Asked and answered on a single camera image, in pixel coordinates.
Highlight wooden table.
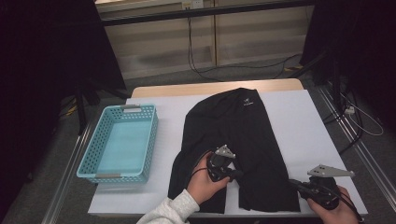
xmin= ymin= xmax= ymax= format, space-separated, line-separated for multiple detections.
xmin=130 ymin=77 xmax=304 ymax=99

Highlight white wall socket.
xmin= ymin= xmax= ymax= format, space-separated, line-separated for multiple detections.
xmin=181 ymin=0 xmax=204 ymax=10

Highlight black stand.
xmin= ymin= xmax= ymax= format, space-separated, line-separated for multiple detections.
xmin=288 ymin=49 xmax=344 ymax=106
xmin=73 ymin=78 xmax=132 ymax=136

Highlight black floor cable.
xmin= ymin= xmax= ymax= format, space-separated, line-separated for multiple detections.
xmin=195 ymin=53 xmax=303 ymax=76

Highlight white cable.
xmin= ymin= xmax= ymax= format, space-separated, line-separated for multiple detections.
xmin=340 ymin=92 xmax=385 ymax=137

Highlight yellow strip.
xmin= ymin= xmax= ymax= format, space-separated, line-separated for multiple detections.
xmin=64 ymin=104 xmax=78 ymax=118
xmin=283 ymin=63 xmax=304 ymax=73

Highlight blue plastic basket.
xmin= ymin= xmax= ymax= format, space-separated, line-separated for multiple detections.
xmin=76 ymin=104 xmax=159 ymax=185

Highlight black horizontal bar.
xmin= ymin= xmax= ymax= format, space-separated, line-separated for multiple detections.
xmin=100 ymin=0 xmax=316 ymax=27

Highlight black cable bundle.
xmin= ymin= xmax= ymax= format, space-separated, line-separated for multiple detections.
xmin=321 ymin=87 xmax=365 ymax=156

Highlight left hand-held gripper cable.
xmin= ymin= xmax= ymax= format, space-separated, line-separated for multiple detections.
xmin=188 ymin=150 xmax=216 ymax=188

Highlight person's left hand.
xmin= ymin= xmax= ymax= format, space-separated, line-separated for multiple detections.
xmin=186 ymin=152 xmax=230 ymax=205

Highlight black curtain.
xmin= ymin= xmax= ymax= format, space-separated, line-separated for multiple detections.
xmin=0 ymin=0 xmax=127 ymax=218
xmin=300 ymin=0 xmax=396 ymax=132

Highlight hand-held gripper cable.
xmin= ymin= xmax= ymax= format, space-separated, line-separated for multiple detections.
xmin=323 ymin=186 xmax=365 ymax=223
xmin=188 ymin=150 xmax=216 ymax=188

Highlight person's right hand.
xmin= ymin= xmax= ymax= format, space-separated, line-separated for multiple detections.
xmin=307 ymin=186 xmax=359 ymax=224

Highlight black pants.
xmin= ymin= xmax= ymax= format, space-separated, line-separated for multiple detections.
xmin=167 ymin=87 xmax=302 ymax=215

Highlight black hanging cable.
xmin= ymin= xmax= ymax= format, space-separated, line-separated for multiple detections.
xmin=186 ymin=17 xmax=223 ymax=83

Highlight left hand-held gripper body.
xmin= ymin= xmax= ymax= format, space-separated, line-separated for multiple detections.
xmin=205 ymin=144 xmax=236 ymax=183

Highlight beige wooden cabinet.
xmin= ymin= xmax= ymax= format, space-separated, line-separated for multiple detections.
xmin=104 ymin=5 xmax=315 ymax=80

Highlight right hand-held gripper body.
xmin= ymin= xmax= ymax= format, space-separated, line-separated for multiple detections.
xmin=298 ymin=163 xmax=356 ymax=210

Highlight right hand-held gripper cable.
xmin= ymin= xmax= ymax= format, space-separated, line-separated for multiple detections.
xmin=323 ymin=186 xmax=365 ymax=223

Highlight aluminium floor rail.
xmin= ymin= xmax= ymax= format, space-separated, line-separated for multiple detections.
xmin=317 ymin=85 xmax=396 ymax=213
xmin=41 ymin=124 xmax=92 ymax=224

